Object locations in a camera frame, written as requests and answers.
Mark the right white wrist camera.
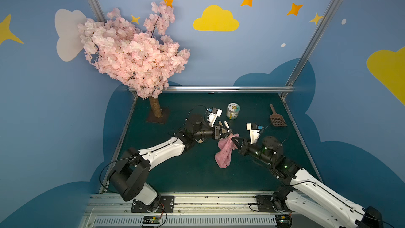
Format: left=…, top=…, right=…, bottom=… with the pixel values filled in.
left=246, top=123, right=263, bottom=144

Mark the aluminium front rail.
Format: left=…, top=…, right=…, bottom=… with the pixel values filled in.
left=79, top=191, right=281, bottom=228

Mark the jar with sunflower lid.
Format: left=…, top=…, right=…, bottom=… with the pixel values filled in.
left=226, top=102, right=240, bottom=120

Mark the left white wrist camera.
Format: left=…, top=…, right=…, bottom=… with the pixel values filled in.
left=206, top=107, right=222, bottom=127

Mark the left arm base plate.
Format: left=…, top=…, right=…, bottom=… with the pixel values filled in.
left=131, top=195, right=175, bottom=213

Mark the left circuit board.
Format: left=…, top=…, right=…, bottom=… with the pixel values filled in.
left=141, top=216, right=161, bottom=227

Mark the brown litter scoop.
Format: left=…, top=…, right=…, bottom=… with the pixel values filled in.
left=270, top=104, right=287, bottom=127

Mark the pink blossom tree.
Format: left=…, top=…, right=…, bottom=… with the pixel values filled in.
left=78, top=0, right=190, bottom=118

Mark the right aluminium frame post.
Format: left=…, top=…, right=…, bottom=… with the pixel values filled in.
left=281, top=0, right=344, bottom=101

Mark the white strap watch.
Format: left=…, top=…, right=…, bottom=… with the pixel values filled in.
left=224, top=121, right=230, bottom=129

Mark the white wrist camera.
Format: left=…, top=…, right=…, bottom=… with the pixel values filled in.
left=206, top=107, right=222, bottom=127
left=246, top=123, right=263, bottom=144

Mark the back aluminium frame bar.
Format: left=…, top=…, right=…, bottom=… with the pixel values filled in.
left=128, top=85, right=294, bottom=94

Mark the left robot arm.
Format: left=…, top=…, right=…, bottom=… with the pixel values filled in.
left=107, top=114, right=233, bottom=208

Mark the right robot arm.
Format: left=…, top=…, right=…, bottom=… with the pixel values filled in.
left=232, top=136, right=384, bottom=228

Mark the circuit board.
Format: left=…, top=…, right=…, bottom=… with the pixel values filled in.
left=141, top=216, right=161, bottom=227
left=275, top=215, right=292, bottom=228

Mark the pink cloth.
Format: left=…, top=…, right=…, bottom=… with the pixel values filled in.
left=215, top=134, right=239, bottom=168

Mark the brown tree base plate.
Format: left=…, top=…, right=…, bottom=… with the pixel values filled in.
left=146, top=107, right=170, bottom=124

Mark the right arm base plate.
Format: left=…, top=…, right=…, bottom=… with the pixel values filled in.
left=255, top=195, right=293, bottom=213

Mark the right circuit board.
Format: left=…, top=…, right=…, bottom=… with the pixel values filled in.
left=275, top=215, right=292, bottom=228

